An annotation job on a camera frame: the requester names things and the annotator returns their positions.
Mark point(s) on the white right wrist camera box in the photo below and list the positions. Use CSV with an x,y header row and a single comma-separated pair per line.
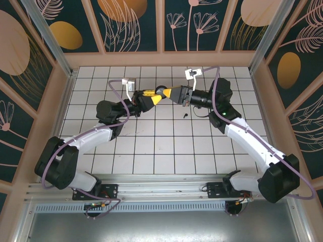
x,y
193,73

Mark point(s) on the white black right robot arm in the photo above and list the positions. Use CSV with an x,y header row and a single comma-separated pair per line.
x,y
252,141

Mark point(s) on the black round controller board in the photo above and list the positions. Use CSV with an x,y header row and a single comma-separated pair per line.
x,y
94,210
234,208

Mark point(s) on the aluminium frame post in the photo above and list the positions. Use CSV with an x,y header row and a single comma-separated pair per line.
x,y
271,37
49,37

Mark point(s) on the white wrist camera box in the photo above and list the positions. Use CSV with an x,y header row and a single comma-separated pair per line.
x,y
130,84
193,73

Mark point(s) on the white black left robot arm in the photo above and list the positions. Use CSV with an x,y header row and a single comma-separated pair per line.
x,y
90,136

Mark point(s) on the grey metal panel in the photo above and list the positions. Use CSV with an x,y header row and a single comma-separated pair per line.
x,y
161,227

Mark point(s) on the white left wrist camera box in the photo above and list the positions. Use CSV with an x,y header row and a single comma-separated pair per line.
x,y
130,84

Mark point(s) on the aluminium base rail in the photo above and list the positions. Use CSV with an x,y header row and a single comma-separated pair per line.
x,y
161,187

